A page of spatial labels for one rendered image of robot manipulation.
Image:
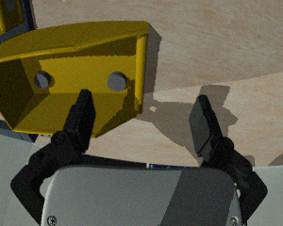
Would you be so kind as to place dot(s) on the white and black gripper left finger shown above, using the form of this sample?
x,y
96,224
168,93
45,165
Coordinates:
x,y
65,149

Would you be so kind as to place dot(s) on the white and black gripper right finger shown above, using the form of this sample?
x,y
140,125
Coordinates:
x,y
218,152

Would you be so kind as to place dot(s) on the yellow bin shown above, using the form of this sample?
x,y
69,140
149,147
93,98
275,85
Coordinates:
x,y
28,109
11,15

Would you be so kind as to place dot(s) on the grey steel disc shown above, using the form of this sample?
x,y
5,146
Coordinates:
x,y
42,79
116,81

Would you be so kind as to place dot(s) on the dark grey bin shelf rack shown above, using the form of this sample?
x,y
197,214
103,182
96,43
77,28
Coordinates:
x,y
28,25

